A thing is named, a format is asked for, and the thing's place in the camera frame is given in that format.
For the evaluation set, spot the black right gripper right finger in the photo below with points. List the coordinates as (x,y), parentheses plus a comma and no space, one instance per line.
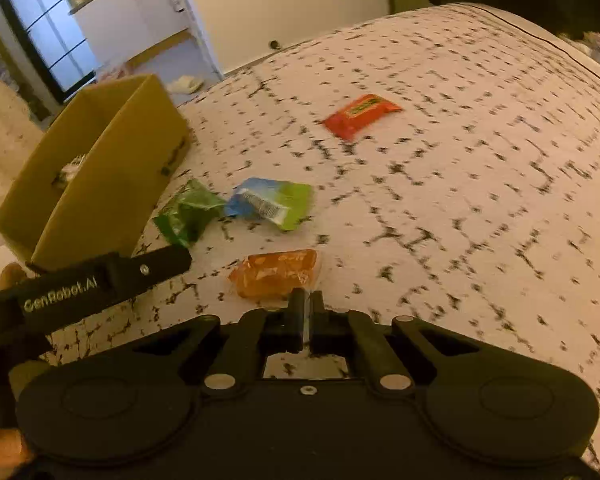
(355,337)

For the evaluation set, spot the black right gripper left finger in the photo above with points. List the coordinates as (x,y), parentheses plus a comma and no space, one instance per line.
(258,335)

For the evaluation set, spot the orange snack packet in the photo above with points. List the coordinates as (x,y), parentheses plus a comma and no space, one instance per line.
(275,274)

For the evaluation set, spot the blue green snack packet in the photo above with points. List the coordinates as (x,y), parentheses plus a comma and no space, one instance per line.
(283,203)

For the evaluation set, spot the black white snack box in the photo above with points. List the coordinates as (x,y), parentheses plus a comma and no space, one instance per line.
(68,172)

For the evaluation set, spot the person left hand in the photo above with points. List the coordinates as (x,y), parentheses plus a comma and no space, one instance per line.
(14,452)

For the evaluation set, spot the brown cardboard box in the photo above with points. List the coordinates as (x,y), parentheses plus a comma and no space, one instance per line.
(134,139)

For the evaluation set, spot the red snack packet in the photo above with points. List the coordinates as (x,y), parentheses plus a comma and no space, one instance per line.
(346,123)

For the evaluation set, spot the cream slipper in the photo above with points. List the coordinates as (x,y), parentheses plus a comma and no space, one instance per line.
(185,85)

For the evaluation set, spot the black framed glass door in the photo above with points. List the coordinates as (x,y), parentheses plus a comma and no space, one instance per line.
(54,43)

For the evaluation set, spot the white kitchen cabinet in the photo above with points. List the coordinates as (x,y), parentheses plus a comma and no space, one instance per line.
(117,30)

